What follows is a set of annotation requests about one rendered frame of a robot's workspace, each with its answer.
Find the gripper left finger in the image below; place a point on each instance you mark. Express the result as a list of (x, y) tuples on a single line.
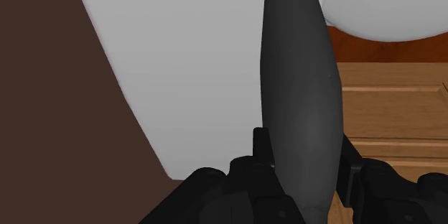
[(245, 195)]

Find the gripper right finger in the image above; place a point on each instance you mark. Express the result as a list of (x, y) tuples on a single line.
[(388, 198)]

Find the dark grey elongated rounded object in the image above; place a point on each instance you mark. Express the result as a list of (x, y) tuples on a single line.
[(301, 93)]

